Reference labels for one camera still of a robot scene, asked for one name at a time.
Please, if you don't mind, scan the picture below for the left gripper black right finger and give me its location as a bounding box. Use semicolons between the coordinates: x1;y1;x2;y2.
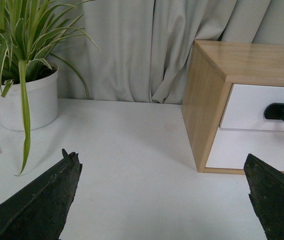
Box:
243;154;284;240

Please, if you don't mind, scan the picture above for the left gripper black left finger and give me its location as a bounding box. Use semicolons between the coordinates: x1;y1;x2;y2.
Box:
0;150;82;240

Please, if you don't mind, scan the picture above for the wooden drawer cabinet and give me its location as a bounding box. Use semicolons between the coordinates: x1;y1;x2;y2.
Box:
181;40;284;174

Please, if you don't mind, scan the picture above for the white plant pot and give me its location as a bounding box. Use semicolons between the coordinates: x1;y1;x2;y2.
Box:
0;64;59;131

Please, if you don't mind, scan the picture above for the green spider plant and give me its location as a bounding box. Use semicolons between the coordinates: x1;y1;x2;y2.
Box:
0;0;87;164

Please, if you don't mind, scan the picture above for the grey curtain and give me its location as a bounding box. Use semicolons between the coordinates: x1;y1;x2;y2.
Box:
56;0;284;104

